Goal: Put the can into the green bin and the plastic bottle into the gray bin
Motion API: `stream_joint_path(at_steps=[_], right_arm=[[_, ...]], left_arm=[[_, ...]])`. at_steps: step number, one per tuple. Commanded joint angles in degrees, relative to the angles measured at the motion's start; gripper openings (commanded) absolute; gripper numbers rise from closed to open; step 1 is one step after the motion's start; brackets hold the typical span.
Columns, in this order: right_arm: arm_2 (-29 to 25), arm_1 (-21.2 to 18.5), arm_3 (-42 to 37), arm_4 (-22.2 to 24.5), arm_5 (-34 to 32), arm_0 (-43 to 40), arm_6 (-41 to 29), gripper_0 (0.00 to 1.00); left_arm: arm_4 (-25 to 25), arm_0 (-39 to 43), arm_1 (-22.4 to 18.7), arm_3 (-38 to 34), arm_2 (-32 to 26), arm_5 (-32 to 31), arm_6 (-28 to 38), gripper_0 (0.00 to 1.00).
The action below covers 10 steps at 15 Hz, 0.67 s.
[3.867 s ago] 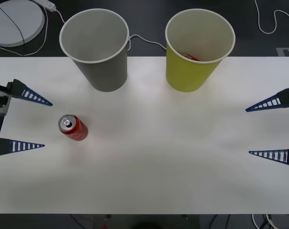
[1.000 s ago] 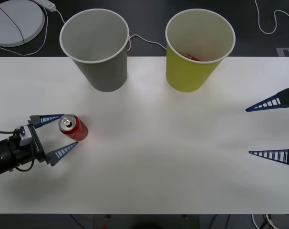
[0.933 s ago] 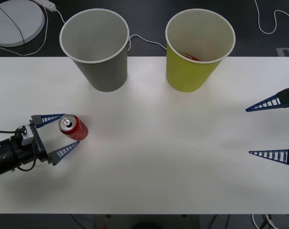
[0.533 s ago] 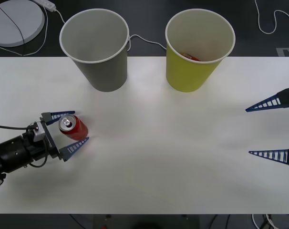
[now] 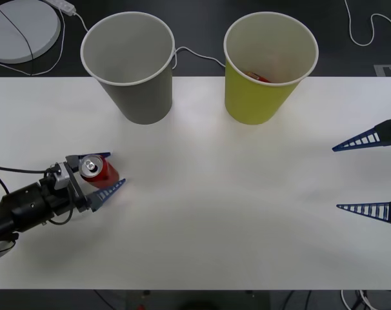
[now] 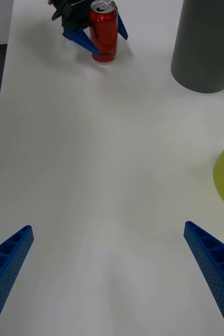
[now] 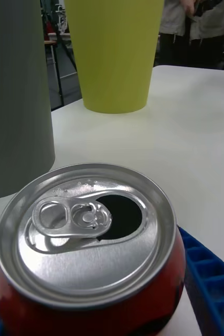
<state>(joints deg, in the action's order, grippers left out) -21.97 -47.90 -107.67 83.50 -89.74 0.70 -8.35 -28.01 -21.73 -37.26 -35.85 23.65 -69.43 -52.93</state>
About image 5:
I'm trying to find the grey floor marker plate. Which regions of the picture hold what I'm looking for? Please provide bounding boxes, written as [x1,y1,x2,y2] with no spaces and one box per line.
[374,63,391,78]

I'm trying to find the red can with yellow print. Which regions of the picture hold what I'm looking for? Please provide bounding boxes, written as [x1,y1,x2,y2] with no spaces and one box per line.
[245,70,272,83]

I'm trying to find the round pale grey disc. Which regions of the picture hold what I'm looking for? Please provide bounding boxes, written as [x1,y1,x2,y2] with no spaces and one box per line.
[0,0,62,64]

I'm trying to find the yellow-green plastic bin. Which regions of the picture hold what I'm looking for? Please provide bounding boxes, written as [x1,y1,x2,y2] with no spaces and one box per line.
[223,11,319,126]

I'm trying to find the grey plastic bin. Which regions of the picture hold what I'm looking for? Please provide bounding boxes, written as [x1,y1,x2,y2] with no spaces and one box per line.
[80,12,177,125]

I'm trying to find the thin black cable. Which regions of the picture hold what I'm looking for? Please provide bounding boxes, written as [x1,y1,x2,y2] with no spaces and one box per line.
[0,5,34,77]

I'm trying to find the looped white cable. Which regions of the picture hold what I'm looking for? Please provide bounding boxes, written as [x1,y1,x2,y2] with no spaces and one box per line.
[344,0,391,47]

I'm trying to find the long white power cable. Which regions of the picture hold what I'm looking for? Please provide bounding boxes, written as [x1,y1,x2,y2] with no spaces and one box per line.
[73,12,227,70]

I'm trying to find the white cable bundle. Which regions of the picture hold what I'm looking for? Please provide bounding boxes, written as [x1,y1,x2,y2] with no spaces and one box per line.
[340,289,379,310]

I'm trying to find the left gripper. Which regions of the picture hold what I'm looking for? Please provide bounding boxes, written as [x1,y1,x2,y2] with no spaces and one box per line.
[39,150,128,218]

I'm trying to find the white power strip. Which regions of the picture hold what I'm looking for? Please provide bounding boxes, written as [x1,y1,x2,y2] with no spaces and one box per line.
[42,0,76,16]

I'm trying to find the red drink can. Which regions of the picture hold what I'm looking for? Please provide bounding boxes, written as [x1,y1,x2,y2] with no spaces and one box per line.
[79,154,120,190]

